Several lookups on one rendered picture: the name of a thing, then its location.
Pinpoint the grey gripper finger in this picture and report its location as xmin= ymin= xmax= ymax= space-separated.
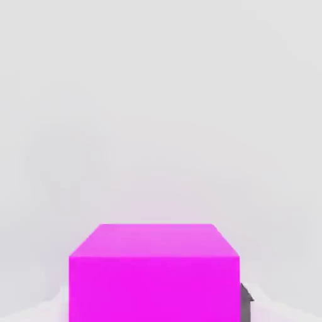
xmin=240 ymin=282 xmax=277 ymax=322

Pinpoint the small magenta cube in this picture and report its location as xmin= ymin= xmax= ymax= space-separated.
xmin=68 ymin=223 xmax=241 ymax=322

